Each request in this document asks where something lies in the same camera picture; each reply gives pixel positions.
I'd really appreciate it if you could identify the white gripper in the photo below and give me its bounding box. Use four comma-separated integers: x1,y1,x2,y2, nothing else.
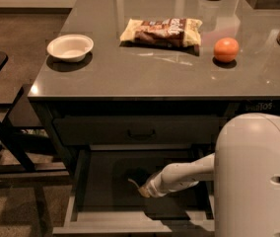
138,172,198,198

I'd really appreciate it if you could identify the green and yellow sponge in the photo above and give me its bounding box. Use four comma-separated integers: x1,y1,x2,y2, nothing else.
128,179,141,189

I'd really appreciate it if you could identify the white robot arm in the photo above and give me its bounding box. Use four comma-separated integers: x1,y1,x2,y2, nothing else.
139,114,280,237

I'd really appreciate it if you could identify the open grey middle drawer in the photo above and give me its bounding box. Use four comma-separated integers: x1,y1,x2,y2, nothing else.
53,150,215,237

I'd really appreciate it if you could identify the closed grey top drawer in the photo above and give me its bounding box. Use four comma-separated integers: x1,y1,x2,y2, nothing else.
53,116,222,146

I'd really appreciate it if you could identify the grey kitchen island cabinet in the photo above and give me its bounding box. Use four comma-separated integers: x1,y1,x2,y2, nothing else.
30,96,280,180

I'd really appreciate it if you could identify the black bar stool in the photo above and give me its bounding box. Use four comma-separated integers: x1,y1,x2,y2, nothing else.
0,51,69,196

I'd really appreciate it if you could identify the white paper bowl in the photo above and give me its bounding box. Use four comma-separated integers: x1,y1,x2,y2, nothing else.
46,35,94,62

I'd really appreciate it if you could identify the brown and yellow snack bag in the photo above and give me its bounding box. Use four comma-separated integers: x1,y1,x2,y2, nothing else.
120,18,202,48

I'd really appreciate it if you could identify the orange round fruit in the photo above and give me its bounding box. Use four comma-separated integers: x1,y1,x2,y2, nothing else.
214,38,240,63

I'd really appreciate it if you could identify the black drawer handle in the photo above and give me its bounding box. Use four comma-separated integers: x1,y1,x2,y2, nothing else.
127,129,156,140

